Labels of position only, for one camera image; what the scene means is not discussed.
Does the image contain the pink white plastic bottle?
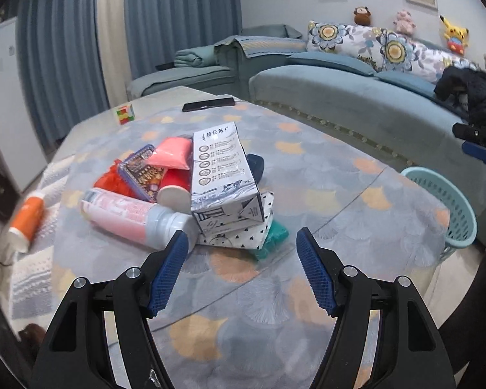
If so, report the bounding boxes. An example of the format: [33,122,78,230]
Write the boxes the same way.
[80,188,200,251]

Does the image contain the red paper cup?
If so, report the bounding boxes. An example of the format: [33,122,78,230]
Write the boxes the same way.
[157,169,191,214]

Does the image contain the blue snack box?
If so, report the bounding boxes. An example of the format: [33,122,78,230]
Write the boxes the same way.
[117,144,166,203]

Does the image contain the white blue milk carton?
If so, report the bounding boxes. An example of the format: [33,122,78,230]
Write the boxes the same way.
[190,122,264,234]

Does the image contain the black jacket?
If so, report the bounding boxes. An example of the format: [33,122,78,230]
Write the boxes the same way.
[434,66,486,126]

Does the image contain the striped floor rug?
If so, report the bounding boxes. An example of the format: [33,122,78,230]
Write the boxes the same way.
[2,156,74,332]

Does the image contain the teal sofa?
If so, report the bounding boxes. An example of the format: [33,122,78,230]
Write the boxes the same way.
[126,25,486,243]

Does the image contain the teal plastic basket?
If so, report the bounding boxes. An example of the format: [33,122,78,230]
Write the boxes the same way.
[401,166,478,263]

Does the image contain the yellow pikachu plush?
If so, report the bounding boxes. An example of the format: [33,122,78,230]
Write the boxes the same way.
[440,15,469,55]

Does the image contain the floral cushion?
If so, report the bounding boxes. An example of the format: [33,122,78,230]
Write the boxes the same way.
[377,30,479,84]
[306,21,385,71]

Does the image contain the pink plush toy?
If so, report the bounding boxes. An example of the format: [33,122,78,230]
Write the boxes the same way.
[393,10,416,36]

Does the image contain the orange white cup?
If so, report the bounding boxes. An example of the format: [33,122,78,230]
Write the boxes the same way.
[7,192,44,253]

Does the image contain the patterned grey tablecloth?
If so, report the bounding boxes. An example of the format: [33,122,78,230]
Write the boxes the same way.
[52,103,449,388]

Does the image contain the brown monkey plush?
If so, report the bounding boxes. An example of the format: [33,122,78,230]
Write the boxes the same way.
[354,6,371,26]

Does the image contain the red plastic bag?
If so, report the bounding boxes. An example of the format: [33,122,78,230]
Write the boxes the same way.
[94,159,137,198]

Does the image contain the teal crumpled wrapper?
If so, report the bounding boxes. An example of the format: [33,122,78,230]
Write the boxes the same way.
[250,219,289,260]

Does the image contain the pink paper pouch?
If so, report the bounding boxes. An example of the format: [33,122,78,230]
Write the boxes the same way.
[145,137,193,171]

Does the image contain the colourful puzzle cube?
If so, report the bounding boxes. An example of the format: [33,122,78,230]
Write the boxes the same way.
[114,104,135,125]

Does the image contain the white refrigerator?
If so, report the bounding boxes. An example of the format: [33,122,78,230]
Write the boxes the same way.
[0,18,47,193]

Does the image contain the black smartphone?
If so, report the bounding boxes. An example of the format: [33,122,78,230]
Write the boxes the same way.
[182,97,236,112]

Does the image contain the folded teal blanket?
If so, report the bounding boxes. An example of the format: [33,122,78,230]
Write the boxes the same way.
[174,45,217,68]

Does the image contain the blue curtain right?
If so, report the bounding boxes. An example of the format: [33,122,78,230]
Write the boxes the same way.
[124,0,242,79]

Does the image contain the blue curtain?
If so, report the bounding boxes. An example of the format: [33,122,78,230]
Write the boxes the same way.
[7,0,110,148]
[124,0,242,79]

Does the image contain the blue curtain left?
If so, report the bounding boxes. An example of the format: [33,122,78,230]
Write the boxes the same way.
[7,0,110,148]

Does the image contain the cream sheer curtain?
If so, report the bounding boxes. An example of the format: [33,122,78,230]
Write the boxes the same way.
[96,0,132,107]

